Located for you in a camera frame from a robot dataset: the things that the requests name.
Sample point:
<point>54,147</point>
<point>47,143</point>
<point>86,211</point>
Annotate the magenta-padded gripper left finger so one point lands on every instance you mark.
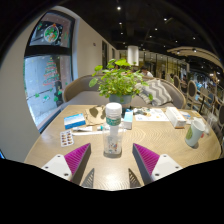
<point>56,165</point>

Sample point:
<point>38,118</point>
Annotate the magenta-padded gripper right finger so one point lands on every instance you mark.
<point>166,165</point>

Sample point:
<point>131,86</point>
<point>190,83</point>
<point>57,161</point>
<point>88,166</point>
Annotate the clear plastic water bottle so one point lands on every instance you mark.
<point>113,140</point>

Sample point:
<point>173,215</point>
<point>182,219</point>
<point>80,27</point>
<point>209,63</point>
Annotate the pill blister pack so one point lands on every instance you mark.
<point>66,138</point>

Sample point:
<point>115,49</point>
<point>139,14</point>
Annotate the flat blue white box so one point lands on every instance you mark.
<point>74,120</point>

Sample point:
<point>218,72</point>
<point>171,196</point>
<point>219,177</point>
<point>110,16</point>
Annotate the printed white brochure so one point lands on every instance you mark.
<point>153,115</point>

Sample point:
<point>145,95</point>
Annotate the small light blue box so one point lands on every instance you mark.
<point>128,120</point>

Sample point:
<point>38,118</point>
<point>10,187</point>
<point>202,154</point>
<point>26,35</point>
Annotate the grey white chevron pillow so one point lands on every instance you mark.
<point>156,91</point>

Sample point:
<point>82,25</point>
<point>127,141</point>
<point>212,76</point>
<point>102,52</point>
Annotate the group of dining chairs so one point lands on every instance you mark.
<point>191,91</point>

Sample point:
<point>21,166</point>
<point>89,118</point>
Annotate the window with festive decals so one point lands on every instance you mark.
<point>43,86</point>

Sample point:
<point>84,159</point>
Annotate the curved grey sofa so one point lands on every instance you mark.
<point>78,88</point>

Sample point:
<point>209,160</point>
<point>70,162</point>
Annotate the person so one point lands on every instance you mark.
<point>146,72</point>

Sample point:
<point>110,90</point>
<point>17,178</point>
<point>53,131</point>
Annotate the green potted plant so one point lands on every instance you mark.
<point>118,81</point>

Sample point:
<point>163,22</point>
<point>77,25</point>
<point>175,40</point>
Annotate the group of ceiling lights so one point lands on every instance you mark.
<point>118,8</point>

